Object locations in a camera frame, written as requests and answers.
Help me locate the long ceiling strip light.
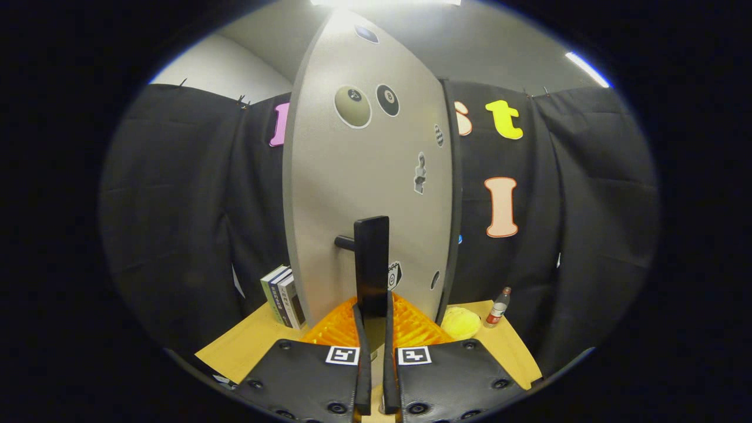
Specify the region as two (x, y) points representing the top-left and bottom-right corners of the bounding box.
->
(565, 52), (612, 89)

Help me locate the yellow cloth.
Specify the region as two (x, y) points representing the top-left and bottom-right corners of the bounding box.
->
(441, 307), (482, 341)

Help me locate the clear plastic bottle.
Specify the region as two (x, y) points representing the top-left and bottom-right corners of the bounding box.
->
(484, 287), (512, 328)

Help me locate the black backdrop cloth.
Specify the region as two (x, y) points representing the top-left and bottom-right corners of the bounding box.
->
(99, 79), (660, 377)

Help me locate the dark grey shoe cabinet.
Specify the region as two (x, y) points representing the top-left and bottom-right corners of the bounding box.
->
(439, 78), (463, 307)

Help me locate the white book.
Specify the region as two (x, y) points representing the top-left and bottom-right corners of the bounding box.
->
(277, 274), (307, 329)

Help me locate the beige shoe cabinet door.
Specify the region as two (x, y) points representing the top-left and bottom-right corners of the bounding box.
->
(282, 9), (454, 353)

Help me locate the green spine book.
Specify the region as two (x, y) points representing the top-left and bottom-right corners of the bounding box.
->
(260, 266), (290, 324)

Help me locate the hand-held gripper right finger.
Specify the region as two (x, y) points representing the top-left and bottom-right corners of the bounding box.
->
(383, 292), (526, 423)

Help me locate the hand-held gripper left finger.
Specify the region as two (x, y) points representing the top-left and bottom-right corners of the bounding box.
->
(235, 294), (372, 423)

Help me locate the square ceiling light panel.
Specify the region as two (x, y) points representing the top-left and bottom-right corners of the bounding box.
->
(311, 0), (462, 8)

